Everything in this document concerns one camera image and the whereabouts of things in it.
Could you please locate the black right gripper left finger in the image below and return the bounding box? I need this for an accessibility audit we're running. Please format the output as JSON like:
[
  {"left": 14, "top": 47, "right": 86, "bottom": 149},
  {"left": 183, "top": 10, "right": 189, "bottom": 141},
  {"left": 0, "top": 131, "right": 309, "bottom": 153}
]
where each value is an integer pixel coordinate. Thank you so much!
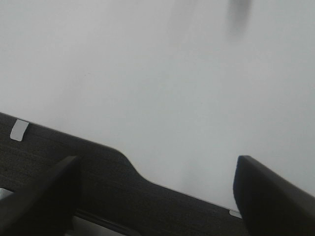
[{"left": 0, "top": 156, "right": 79, "bottom": 236}]

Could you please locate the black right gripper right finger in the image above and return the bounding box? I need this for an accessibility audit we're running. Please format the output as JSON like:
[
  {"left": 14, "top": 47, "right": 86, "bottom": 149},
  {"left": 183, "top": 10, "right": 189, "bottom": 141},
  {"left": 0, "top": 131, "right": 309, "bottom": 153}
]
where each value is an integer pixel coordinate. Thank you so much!
[{"left": 233, "top": 156, "right": 315, "bottom": 236}]

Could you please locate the white tape strip on edge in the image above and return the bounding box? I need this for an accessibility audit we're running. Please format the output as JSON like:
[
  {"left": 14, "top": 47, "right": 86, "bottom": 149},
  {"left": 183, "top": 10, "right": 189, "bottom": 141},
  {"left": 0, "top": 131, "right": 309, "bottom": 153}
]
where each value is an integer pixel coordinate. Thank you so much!
[{"left": 10, "top": 119, "right": 29, "bottom": 142}]

